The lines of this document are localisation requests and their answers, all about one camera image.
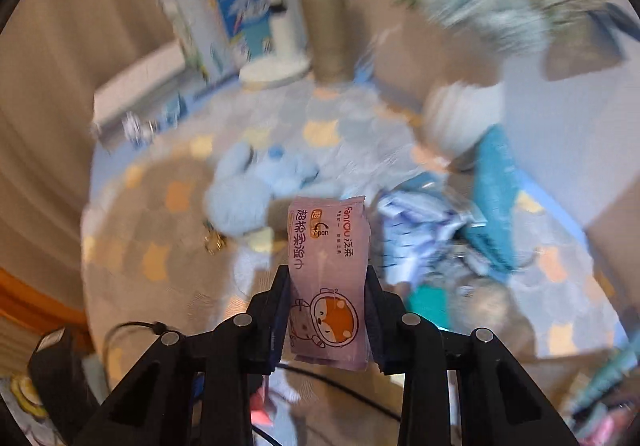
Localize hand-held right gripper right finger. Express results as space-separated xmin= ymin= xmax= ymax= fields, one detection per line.
xmin=365 ymin=266 xmax=576 ymax=446

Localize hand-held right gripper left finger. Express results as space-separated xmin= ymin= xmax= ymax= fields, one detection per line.
xmin=100 ymin=266 xmax=293 ymax=446

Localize pink tissue packet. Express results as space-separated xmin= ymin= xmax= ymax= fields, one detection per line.
xmin=286 ymin=196 xmax=371 ymax=369

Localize gold keys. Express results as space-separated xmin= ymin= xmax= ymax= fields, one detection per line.
xmin=202 ymin=221 xmax=229 ymax=255

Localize blue white crumpled bag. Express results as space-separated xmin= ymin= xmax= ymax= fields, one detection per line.
xmin=375 ymin=191 xmax=482 ymax=283

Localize light blue plush toy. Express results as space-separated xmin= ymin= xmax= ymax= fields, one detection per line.
xmin=205 ymin=143 xmax=321 ymax=233

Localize teal box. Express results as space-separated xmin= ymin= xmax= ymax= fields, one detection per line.
xmin=464 ymin=126 xmax=532 ymax=273

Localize white ribbed vase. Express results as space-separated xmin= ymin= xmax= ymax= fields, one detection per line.
xmin=425 ymin=80 xmax=504 ymax=161

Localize black box device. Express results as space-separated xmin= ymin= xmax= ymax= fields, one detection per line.
xmin=27 ymin=326 xmax=102 ymax=443

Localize orange wooden furniture edge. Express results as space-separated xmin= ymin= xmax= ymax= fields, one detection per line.
xmin=0 ymin=266 xmax=89 ymax=327

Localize white flat board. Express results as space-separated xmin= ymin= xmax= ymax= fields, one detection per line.
xmin=92 ymin=38 xmax=202 ymax=147

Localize brown cardboard box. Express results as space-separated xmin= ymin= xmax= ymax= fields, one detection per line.
xmin=359 ymin=0 xmax=507 ymax=113

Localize white desk lamp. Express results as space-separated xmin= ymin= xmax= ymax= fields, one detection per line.
xmin=240 ymin=0 xmax=312 ymax=82

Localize brown cardboard tube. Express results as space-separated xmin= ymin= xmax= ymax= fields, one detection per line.
xmin=300 ymin=0 xmax=357 ymax=82

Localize blue white printed box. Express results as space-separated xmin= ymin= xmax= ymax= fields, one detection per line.
xmin=215 ymin=0 xmax=273 ymax=62

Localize upright stack of books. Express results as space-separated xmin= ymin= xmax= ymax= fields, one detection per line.
xmin=157 ymin=0 xmax=273 ymax=76

